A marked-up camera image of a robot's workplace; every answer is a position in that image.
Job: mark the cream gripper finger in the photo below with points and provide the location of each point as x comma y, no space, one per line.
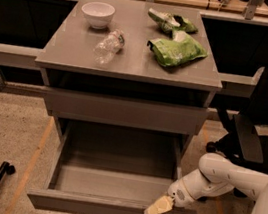
162,205

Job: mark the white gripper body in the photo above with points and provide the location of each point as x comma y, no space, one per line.
180,192

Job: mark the grey drawer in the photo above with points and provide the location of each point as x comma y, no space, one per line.
103,169
115,110

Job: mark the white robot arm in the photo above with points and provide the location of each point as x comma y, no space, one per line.
214,177

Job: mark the grey top drawer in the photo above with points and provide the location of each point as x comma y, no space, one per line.
115,110

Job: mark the grey drawer cabinet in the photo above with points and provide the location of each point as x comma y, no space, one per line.
67,62

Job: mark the large green chip bag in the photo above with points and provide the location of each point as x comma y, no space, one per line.
182,48

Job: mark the clear plastic bottle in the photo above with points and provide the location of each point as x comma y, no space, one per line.
106,49

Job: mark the small green chip bag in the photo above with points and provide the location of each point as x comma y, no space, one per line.
170,22

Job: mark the white ceramic bowl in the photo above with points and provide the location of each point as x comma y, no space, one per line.
98,14

